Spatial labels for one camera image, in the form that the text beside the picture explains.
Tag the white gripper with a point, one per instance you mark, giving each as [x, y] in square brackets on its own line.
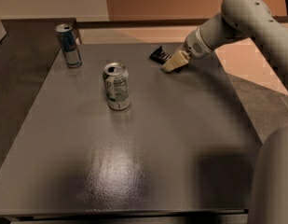
[195, 46]

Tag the black rxbar chocolate bar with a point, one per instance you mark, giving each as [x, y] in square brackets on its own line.
[159, 56]

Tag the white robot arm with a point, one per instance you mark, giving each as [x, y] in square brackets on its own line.
[237, 20]

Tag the white green 7up can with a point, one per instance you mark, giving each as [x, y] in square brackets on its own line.
[116, 83]

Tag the blue silver Red Bull can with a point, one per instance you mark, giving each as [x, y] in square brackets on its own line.
[69, 47]

